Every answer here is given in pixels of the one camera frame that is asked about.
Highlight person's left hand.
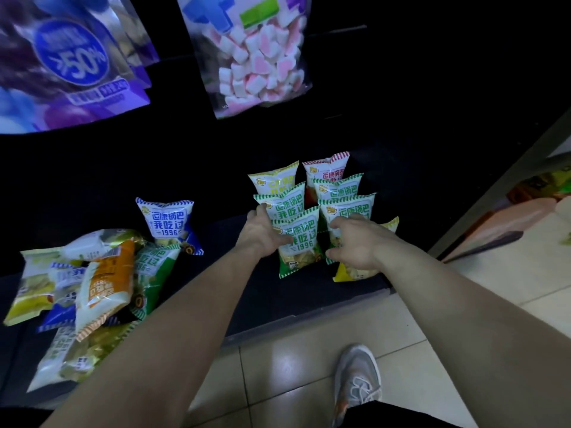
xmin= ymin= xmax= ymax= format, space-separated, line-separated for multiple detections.
xmin=235 ymin=203 xmax=294 ymax=259

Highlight person's right hand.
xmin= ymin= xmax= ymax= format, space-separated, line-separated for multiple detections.
xmin=325 ymin=213 xmax=394 ymax=272

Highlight yellow striped snack packet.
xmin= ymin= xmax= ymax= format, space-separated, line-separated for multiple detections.
xmin=247 ymin=160 xmax=300 ymax=196
xmin=332 ymin=216 xmax=400 ymax=284

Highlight green striped snack packet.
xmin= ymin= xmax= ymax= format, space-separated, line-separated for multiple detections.
xmin=312 ymin=173 xmax=365 ymax=202
xmin=318 ymin=193 xmax=377 ymax=266
xmin=271 ymin=206 xmax=325 ymax=280
xmin=253 ymin=182 xmax=307 ymax=221

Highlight red striped snack packet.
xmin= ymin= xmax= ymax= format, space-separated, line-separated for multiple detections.
xmin=302 ymin=151 xmax=351 ymax=208

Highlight pile of striped snack packets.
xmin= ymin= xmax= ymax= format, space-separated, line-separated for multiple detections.
xmin=3 ymin=197 xmax=205 ymax=394

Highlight orange snack packet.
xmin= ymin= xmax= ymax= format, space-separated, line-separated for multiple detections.
xmin=74 ymin=239 xmax=137 ymax=343

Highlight bag of pink marshmallows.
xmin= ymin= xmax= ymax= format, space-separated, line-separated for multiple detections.
xmin=175 ymin=0 xmax=313 ymax=120

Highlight purple cat candy bag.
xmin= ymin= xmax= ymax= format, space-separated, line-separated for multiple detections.
xmin=0 ymin=0 xmax=160 ymax=136

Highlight person's left forearm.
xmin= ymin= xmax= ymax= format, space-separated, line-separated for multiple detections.
xmin=40 ymin=244 xmax=266 ymax=428

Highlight person's right forearm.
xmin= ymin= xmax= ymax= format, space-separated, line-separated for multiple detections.
xmin=377 ymin=235 xmax=571 ymax=428

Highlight grey orange sneaker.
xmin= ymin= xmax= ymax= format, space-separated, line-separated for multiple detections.
xmin=332 ymin=344 xmax=383 ymax=426

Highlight orange cardboard panel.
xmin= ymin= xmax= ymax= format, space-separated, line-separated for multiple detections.
xmin=445 ymin=196 xmax=559 ymax=263

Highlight black shorts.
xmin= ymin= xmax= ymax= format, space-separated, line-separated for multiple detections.
xmin=341 ymin=399 xmax=463 ymax=428

